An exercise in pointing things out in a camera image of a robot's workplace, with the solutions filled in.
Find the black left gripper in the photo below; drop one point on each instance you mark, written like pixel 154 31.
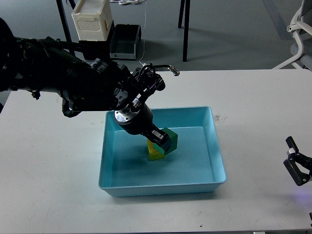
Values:
pixel 141 122

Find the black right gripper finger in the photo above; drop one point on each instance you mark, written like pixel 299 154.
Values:
pixel 294 158

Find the green block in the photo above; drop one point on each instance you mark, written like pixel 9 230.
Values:
pixel 172 143

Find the yellow block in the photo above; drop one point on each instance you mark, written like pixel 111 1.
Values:
pixel 153 153

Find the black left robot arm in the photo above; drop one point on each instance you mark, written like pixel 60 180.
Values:
pixel 86 80

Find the black storage box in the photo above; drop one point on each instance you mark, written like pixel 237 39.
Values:
pixel 93 47

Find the light blue plastic tray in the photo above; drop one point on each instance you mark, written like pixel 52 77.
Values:
pixel 195 166

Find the open black bin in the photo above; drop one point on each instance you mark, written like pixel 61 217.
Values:
pixel 124 42

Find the black table leg right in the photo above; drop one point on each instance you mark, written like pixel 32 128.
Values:
pixel 184 17

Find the black table leg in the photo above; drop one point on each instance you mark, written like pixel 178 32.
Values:
pixel 63 20
pixel 184 17

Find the cream plastic crate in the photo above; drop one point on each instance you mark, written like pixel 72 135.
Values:
pixel 93 19

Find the white office chair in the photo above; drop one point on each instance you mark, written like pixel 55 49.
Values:
pixel 301 29

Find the black table leg left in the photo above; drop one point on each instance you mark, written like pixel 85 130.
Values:
pixel 63 20

